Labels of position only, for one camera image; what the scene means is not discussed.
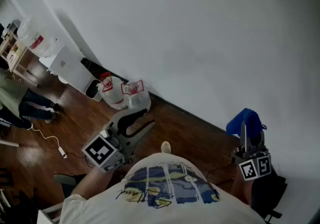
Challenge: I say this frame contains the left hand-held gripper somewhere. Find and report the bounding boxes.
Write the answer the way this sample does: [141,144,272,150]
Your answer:
[81,107,156,173]

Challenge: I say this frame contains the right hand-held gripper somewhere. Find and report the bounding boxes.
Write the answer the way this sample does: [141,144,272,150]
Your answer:
[232,120,272,182]

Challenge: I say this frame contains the blue cloth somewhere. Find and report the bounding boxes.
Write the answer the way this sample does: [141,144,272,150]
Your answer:
[225,107,268,141]

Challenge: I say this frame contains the person's left forearm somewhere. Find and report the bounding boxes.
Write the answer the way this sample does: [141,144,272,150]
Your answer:
[70,164,117,199]

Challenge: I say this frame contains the person's right forearm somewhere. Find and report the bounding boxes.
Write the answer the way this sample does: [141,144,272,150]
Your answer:
[230,172,254,207]

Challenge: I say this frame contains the person's beige shoe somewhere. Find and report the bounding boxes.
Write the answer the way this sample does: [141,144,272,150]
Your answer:
[161,140,173,154]

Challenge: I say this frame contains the white waste bin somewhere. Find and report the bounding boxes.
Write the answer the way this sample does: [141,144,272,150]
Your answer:
[84,78,104,103]

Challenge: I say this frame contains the white water dispenser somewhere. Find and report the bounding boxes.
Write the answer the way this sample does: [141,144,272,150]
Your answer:
[38,43,98,94]

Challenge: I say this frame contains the grey-green stool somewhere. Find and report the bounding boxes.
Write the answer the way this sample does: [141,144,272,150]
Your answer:
[53,173,87,198]

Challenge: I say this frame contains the person's white printed shirt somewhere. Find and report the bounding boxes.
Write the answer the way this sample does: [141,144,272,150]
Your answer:
[59,152,266,224]

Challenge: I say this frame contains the large clear water jug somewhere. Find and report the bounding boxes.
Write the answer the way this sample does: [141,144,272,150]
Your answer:
[16,16,58,58]

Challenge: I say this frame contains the wooden shelf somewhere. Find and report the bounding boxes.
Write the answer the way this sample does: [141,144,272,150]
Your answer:
[0,30,29,75]

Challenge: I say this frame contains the clear water bottle red handle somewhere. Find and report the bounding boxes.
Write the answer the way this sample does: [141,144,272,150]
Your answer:
[96,72,126,111]
[120,79,152,112]

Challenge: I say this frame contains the black floor cable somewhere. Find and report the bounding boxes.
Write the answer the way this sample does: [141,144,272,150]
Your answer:
[204,161,237,187]

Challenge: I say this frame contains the white cable with plug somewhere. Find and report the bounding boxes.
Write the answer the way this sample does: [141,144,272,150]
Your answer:
[26,122,69,160]

